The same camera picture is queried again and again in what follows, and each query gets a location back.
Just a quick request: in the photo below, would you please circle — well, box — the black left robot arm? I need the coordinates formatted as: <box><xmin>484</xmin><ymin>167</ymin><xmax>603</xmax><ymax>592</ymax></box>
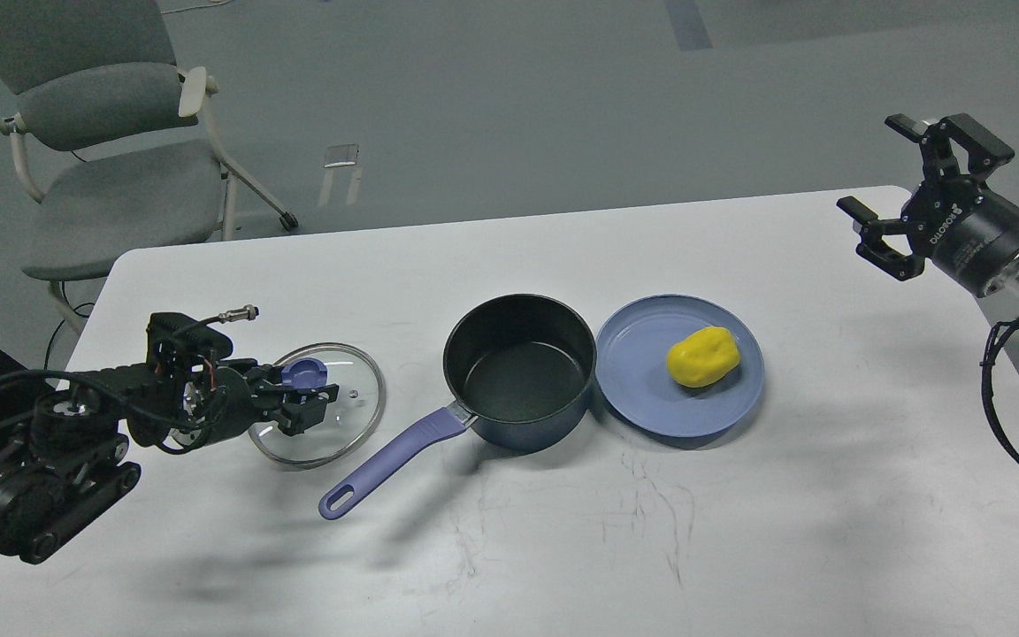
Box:
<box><xmin>0</xmin><ymin>305</ymin><xmax>339</xmax><ymax>564</ymax></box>

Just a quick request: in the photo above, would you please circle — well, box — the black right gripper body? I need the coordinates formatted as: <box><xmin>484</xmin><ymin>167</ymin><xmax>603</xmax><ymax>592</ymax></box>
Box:
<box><xmin>903</xmin><ymin>181</ymin><xmax>1019</xmax><ymax>297</ymax></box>

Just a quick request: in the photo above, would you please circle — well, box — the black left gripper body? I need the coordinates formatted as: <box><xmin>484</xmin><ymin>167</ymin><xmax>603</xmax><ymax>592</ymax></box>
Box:
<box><xmin>175</xmin><ymin>359</ymin><xmax>283</xmax><ymax>443</ymax></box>

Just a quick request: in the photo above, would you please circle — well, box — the grey office chair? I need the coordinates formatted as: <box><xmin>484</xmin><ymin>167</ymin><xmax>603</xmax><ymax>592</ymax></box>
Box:
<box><xmin>0</xmin><ymin>1</ymin><xmax>298</xmax><ymax>332</ymax></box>

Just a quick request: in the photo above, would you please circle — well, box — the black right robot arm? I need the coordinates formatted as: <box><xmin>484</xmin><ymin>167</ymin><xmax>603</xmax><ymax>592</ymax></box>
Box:
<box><xmin>837</xmin><ymin>113</ymin><xmax>1019</xmax><ymax>326</ymax></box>

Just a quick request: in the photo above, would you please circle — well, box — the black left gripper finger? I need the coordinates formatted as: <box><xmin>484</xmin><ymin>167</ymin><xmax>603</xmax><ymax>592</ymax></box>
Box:
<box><xmin>271</xmin><ymin>387</ymin><xmax>339</xmax><ymax>436</ymax></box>
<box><xmin>252</xmin><ymin>360</ymin><xmax>340</xmax><ymax>395</ymax></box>

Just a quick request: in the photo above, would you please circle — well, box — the blue round plate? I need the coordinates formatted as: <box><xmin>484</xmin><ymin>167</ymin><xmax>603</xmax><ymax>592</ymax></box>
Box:
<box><xmin>597</xmin><ymin>294</ymin><xmax>765</xmax><ymax>441</ymax></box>

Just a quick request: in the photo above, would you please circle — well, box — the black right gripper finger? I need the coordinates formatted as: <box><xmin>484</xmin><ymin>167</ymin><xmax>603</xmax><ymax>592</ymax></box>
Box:
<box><xmin>837</xmin><ymin>196</ymin><xmax>931</xmax><ymax>281</ymax></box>
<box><xmin>884</xmin><ymin>113</ymin><xmax>1015</xmax><ymax>209</ymax></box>

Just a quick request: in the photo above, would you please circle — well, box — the dark blue saucepan purple handle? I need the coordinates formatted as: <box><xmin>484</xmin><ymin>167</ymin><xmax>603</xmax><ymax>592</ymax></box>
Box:
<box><xmin>317</xmin><ymin>294</ymin><xmax>597</xmax><ymax>520</ymax></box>

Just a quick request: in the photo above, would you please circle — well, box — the yellow potato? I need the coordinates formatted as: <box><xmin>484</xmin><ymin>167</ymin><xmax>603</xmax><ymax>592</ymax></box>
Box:
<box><xmin>664</xmin><ymin>326</ymin><xmax>741</xmax><ymax>388</ymax></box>

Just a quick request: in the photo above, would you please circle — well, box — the glass lid purple knob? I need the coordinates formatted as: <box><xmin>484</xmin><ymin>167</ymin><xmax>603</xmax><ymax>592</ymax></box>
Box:
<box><xmin>247</xmin><ymin>342</ymin><xmax>387</xmax><ymax>468</ymax></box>

